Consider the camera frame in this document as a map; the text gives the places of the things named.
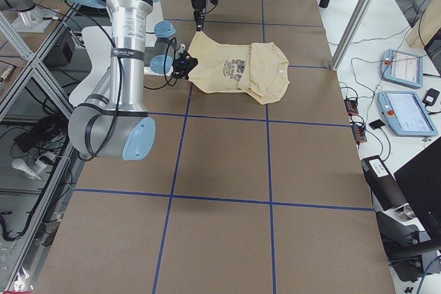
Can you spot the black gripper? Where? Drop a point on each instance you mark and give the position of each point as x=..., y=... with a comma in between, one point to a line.
x=181, y=74
x=198, y=4

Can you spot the beige long-sleeve printed shirt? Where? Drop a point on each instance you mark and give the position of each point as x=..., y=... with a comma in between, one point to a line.
x=259, y=69

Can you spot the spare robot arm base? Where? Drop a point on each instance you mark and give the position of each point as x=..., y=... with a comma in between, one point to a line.
x=30, y=18

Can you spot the far orange terminal box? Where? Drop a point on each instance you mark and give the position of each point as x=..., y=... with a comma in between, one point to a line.
x=351, y=105

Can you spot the orange terminal box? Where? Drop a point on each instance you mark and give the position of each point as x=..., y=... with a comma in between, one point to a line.
x=351, y=105
x=358, y=130

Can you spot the near orange terminal box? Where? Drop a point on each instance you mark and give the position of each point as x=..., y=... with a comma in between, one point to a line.
x=358, y=130

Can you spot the far blue teach pendant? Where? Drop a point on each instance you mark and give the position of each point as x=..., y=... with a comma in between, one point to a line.
x=402, y=68

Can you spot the blue teach pendant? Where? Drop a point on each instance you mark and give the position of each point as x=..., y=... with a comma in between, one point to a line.
x=405, y=114
x=402, y=68

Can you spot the near blue teach pendant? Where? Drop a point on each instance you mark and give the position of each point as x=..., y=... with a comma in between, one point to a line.
x=405, y=114

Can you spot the black monitor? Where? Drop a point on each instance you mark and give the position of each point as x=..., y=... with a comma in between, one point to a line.
x=419, y=180

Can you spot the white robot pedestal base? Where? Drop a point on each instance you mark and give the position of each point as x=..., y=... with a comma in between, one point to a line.
x=160, y=51

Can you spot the aluminium frame post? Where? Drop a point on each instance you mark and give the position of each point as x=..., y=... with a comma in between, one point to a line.
x=354, y=23

